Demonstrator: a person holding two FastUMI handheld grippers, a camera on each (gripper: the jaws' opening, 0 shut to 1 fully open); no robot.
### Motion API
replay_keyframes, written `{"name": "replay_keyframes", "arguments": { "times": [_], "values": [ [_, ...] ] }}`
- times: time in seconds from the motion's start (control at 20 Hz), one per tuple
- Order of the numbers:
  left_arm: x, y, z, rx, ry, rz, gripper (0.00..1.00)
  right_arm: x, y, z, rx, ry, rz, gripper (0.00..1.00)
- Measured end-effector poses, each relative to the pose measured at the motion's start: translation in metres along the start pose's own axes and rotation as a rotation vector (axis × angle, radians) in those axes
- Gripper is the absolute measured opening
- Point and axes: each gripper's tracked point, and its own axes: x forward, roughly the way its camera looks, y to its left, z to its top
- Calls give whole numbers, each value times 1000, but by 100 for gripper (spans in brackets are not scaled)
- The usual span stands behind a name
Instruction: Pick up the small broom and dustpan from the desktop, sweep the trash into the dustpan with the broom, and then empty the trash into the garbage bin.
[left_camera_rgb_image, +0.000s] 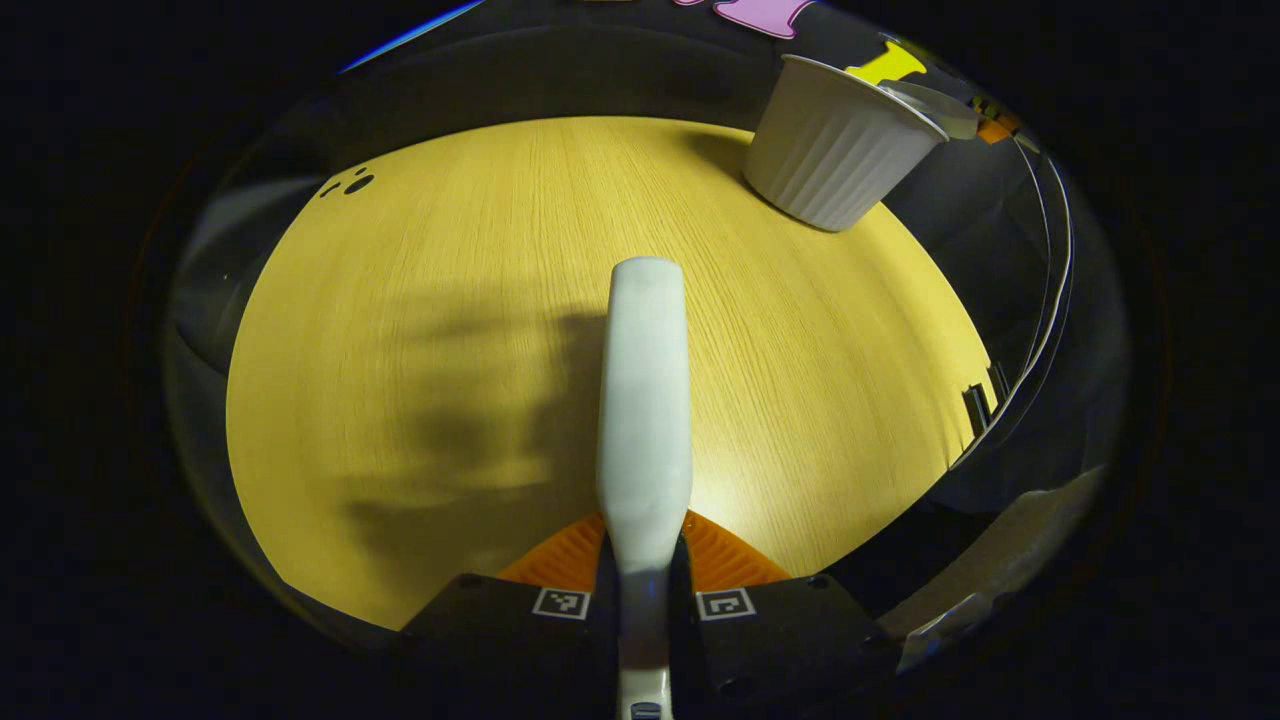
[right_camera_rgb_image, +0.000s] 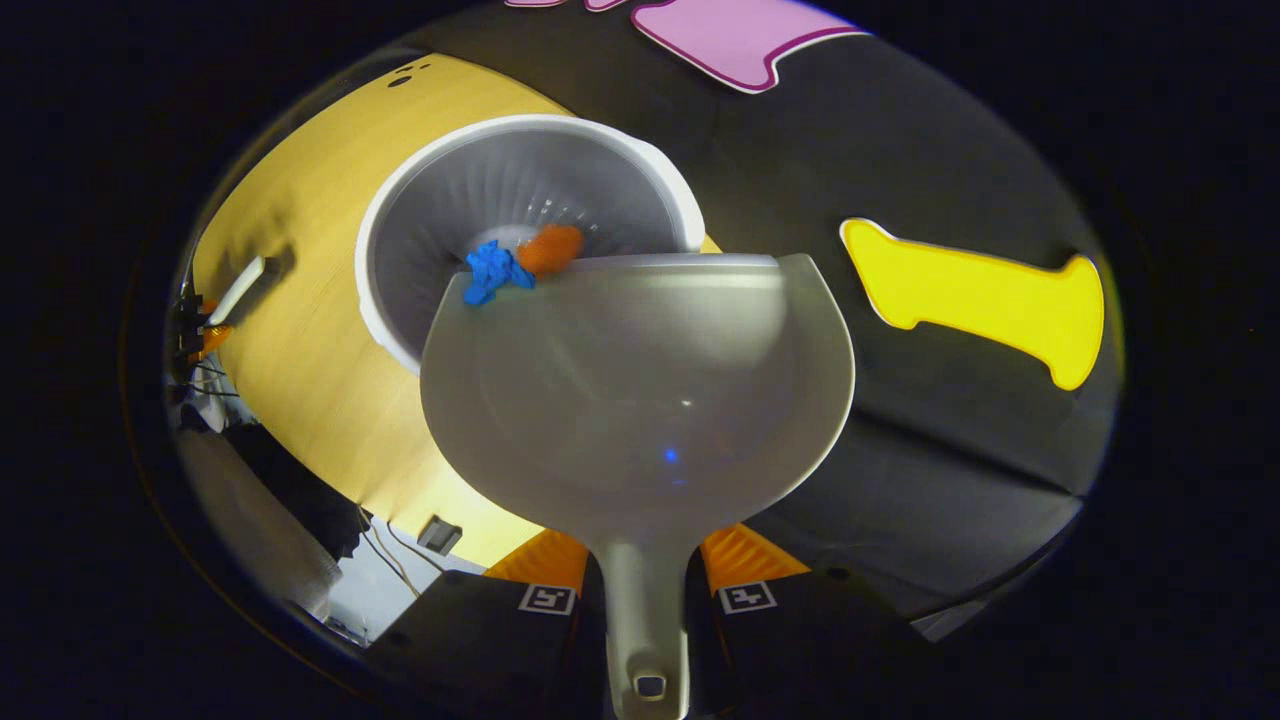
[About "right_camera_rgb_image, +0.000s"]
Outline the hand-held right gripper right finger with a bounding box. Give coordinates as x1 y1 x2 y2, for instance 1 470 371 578
685 522 946 720

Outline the thin black cable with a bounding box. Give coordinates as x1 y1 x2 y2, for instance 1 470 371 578
385 520 453 577
357 505 426 601

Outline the white ribbed garbage bin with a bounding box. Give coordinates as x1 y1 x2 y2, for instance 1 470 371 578
355 113 707 376

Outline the orange paper scrap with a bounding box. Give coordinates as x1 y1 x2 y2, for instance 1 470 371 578
515 224 585 278

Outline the wooden desktop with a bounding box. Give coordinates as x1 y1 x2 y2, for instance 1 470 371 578
190 52 726 571

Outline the black backdrop cloth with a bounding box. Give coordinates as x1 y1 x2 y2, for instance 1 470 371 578
400 0 1126 641

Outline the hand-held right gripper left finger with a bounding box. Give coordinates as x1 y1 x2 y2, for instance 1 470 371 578
365 527 611 720

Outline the white dustpan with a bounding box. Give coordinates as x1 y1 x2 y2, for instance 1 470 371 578
420 252 857 720

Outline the small black box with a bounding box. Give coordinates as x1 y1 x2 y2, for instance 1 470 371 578
417 515 464 556

